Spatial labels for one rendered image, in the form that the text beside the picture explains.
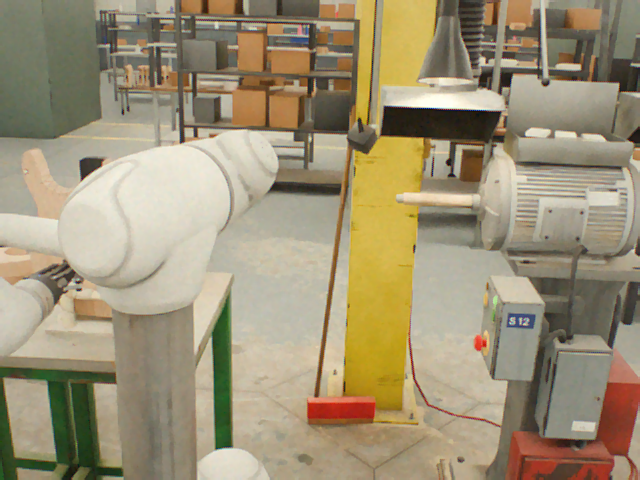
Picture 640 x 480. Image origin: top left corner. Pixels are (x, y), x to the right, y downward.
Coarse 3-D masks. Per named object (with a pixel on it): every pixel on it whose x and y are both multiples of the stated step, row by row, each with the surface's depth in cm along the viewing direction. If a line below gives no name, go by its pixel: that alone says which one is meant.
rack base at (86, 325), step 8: (56, 320) 166; (80, 320) 166; (88, 320) 166; (96, 320) 167; (104, 320) 167; (112, 320) 167; (48, 328) 161; (56, 328) 162; (72, 328) 162; (80, 328) 162; (88, 328) 162; (96, 328) 162; (104, 328) 163; (112, 328) 163; (80, 336) 161; (88, 336) 161; (96, 336) 160; (104, 336) 160; (112, 336) 160
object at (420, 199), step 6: (408, 198) 171; (414, 198) 171; (420, 198) 171; (426, 198) 171; (432, 198) 171; (438, 198) 171; (444, 198) 171; (450, 198) 171; (456, 198) 171; (462, 198) 171; (468, 198) 171; (402, 204) 174; (408, 204) 172; (414, 204) 172; (420, 204) 172; (426, 204) 172; (432, 204) 172; (438, 204) 172; (444, 204) 172; (450, 204) 172; (456, 204) 172; (462, 204) 171; (468, 204) 171
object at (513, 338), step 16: (496, 288) 151; (512, 288) 151; (528, 288) 152; (512, 304) 144; (528, 304) 144; (496, 320) 147; (512, 320) 145; (528, 320) 145; (496, 336) 147; (512, 336) 146; (528, 336) 146; (560, 336) 167; (496, 352) 148; (512, 352) 148; (528, 352) 148; (496, 368) 149; (512, 368) 149; (528, 368) 149
